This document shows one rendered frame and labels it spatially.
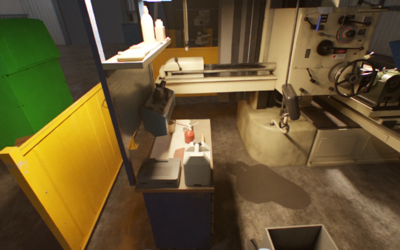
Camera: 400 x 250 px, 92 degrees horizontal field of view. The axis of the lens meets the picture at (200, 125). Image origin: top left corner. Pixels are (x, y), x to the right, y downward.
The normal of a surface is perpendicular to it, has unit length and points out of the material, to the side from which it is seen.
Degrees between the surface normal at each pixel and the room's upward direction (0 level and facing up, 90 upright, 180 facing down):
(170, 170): 0
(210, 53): 90
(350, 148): 90
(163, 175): 0
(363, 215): 0
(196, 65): 90
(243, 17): 90
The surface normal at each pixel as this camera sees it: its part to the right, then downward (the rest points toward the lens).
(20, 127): 0.04, 0.50
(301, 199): -0.02, -0.86
